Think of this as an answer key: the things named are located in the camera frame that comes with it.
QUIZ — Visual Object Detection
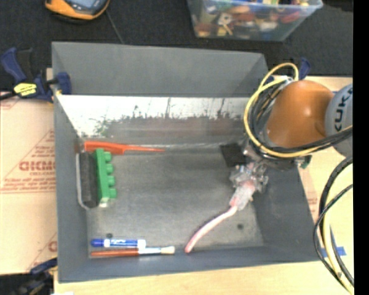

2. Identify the red-brown handled paintbrush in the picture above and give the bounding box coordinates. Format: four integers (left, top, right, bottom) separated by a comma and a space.
90, 245, 177, 258

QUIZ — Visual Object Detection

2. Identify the black square block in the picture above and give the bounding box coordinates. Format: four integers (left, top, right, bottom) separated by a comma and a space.
219, 143, 247, 168

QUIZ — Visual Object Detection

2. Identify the blue marker pen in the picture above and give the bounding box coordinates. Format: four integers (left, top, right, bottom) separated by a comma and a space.
90, 237, 147, 249

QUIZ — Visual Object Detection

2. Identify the green toy brick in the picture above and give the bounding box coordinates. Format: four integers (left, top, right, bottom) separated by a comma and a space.
92, 148, 119, 203

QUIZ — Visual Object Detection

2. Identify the brown cardboard board red print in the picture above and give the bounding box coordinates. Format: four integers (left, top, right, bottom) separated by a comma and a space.
0, 68, 320, 277

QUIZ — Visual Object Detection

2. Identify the grey metal bin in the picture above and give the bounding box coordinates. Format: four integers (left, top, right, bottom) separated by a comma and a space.
50, 41, 322, 284

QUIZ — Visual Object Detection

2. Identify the pink cable with clear plug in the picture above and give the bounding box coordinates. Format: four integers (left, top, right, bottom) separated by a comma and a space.
184, 165, 265, 254

